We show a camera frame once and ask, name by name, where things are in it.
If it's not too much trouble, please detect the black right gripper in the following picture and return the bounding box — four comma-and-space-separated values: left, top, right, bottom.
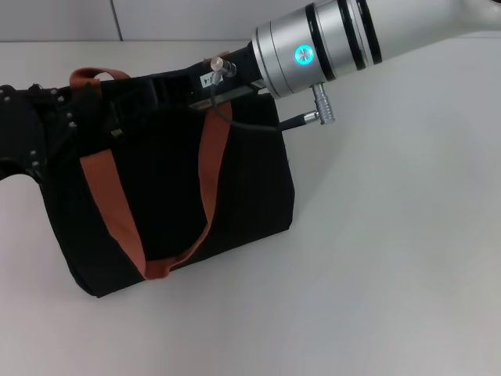
102, 46, 272, 138

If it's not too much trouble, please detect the black bag with brown straps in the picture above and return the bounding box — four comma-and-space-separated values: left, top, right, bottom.
30, 68, 297, 299

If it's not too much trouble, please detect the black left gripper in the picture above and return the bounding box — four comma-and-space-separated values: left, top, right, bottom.
0, 83, 82, 184

